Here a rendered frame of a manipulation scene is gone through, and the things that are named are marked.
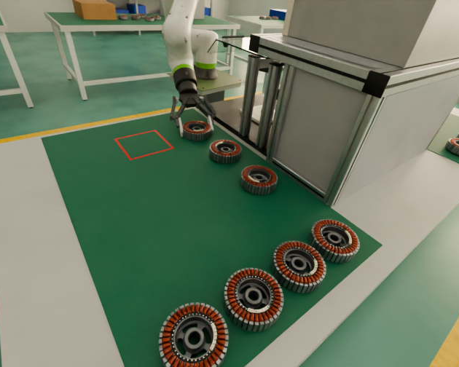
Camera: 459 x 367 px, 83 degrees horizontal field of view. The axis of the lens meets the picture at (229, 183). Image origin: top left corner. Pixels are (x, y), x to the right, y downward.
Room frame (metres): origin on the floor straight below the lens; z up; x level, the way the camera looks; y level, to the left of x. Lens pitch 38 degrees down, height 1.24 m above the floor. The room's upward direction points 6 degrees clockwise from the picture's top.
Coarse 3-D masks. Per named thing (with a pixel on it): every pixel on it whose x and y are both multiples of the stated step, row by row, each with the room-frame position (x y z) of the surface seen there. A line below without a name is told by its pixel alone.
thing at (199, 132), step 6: (186, 126) 0.90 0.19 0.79; (192, 126) 0.93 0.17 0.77; (198, 126) 0.94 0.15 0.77; (204, 126) 0.92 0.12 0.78; (210, 126) 0.93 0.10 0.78; (186, 132) 0.86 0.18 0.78; (192, 132) 0.86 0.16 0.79; (198, 132) 0.87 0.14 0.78; (204, 132) 0.87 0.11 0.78; (210, 132) 0.89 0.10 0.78; (192, 138) 0.85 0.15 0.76; (198, 138) 0.85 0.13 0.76; (204, 138) 0.86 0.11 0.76
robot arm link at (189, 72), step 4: (180, 68) 1.08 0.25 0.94; (184, 68) 1.08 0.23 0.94; (188, 68) 1.09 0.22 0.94; (176, 72) 1.08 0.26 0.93; (180, 72) 1.07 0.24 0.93; (184, 72) 1.07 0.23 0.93; (188, 72) 1.07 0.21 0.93; (192, 72) 1.09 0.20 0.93; (176, 76) 1.06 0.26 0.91; (180, 76) 1.05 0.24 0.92; (184, 76) 1.05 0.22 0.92; (188, 76) 1.06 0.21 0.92; (192, 76) 1.07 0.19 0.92; (176, 80) 1.05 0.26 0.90; (180, 80) 1.04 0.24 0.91; (184, 80) 1.05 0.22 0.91; (188, 80) 1.06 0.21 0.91; (192, 80) 1.06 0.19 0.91; (196, 80) 1.08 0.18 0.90; (176, 84) 1.05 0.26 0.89; (196, 84) 1.08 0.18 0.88; (176, 88) 1.06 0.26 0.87
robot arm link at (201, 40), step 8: (192, 32) 1.63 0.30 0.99; (200, 32) 1.63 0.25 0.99; (208, 32) 1.64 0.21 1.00; (192, 40) 1.61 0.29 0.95; (200, 40) 1.61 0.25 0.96; (208, 40) 1.61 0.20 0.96; (192, 48) 1.61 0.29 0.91; (200, 48) 1.61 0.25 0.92; (208, 48) 1.61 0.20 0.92; (200, 56) 1.61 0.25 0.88; (208, 56) 1.61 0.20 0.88; (216, 56) 1.66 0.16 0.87; (200, 64) 1.61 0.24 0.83; (208, 64) 1.61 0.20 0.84
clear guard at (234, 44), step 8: (216, 40) 1.06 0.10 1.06; (224, 40) 1.05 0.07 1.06; (232, 40) 1.07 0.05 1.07; (240, 40) 1.08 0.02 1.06; (248, 40) 1.10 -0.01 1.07; (216, 48) 1.10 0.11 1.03; (224, 48) 1.13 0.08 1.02; (232, 48) 1.16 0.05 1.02; (240, 48) 0.95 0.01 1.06; (264, 56) 0.86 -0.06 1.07
